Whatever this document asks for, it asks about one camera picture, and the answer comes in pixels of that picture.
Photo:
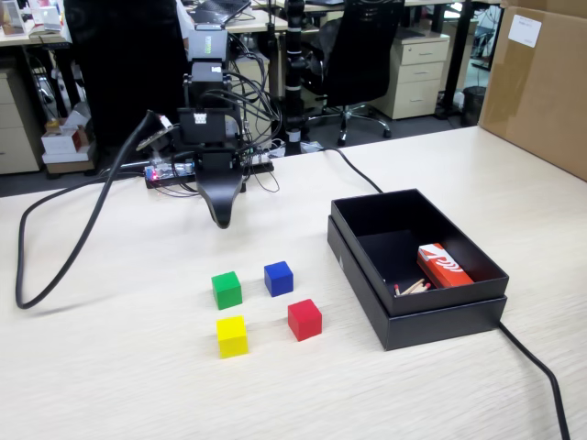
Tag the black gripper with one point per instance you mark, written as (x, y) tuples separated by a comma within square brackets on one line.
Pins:
[(206, 137)]

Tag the green wooden cube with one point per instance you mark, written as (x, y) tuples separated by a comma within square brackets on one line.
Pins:
[(226, 291)]

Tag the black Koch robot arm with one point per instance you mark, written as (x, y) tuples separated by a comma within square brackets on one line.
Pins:
[(208, 50)]

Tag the blue wooden cube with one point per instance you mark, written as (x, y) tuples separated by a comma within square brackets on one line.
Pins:
[(278, 278)]

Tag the yellow wooden cube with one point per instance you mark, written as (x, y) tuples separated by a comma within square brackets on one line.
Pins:
[(232, 337)]

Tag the red wooden cube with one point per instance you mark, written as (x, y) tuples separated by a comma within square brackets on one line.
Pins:
[(305, 320)]

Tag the controller board with LEDs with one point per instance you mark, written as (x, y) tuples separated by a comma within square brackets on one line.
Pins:
[(169, 173)]

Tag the black pole stand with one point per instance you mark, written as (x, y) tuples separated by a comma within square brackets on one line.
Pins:
[(293, 69)]

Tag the brown carton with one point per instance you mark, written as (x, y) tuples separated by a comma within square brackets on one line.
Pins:
[(69, 168)]

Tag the person in black clothes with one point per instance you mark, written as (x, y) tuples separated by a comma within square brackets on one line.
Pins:
[(124, 64)]

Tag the white carton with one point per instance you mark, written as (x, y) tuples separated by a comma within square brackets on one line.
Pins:
[(62, 142)]

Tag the black laptop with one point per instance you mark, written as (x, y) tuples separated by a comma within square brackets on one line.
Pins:
[(220, 10)]

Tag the black cardboard box tray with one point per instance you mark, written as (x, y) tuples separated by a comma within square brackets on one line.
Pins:
[(403, 215)]

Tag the black mesh office chair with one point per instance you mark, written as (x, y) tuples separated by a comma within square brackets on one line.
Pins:
[(357, 55)]

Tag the wooden match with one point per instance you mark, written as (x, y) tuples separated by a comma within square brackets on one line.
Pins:
[(413, 285), (419, 289), (397, 290)]

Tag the beige side cabinet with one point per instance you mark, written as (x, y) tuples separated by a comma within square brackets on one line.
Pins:
[(18, 124)]

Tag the beige drawer cabinet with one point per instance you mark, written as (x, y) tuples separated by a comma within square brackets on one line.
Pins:
[(417, 73)]

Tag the orange matchbox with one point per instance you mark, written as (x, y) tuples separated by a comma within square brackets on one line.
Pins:
[(445, 268)]

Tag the small white box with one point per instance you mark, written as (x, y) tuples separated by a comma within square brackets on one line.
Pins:
[(48, 18)]

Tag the black open box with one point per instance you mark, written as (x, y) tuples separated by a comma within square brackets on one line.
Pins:
[(435, 327)]

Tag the black trash bin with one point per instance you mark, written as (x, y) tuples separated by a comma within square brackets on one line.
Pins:
[(473, 107)]

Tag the wooden display box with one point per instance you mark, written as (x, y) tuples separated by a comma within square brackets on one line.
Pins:
[(13, 22)]

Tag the large brown cardboard box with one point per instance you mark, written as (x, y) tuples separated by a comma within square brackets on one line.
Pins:
[(536, 101)]

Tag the white shipping label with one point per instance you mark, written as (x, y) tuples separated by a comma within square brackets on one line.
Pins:
[(525, 29)]

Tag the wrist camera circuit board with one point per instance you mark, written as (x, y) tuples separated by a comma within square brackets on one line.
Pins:
[(156, 133)]

